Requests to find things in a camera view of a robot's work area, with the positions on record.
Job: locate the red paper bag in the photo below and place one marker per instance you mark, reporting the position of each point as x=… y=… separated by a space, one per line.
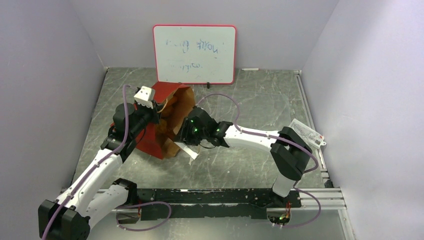
x=151 y=127

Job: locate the white printed card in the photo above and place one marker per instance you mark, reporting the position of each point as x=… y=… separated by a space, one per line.
x=309 y=135

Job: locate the pink framed whiteboard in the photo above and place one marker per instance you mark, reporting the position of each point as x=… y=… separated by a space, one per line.
x=195 y=54

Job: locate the orange fake baguette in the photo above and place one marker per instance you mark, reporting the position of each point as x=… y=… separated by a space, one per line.
x=169 y=112

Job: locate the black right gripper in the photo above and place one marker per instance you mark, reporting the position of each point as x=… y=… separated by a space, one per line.
x=184 y=136

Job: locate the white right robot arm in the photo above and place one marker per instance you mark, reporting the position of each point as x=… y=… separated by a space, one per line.
x=289 y=151

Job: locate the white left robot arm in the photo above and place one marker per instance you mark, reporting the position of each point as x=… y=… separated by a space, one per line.
x=73 y=214

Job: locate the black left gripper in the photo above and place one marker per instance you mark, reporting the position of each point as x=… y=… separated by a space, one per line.
x=155 y=112

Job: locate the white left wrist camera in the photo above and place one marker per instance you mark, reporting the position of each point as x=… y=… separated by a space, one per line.
x=145 y=97

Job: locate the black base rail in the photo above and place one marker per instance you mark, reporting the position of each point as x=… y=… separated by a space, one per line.
x=159 y=203

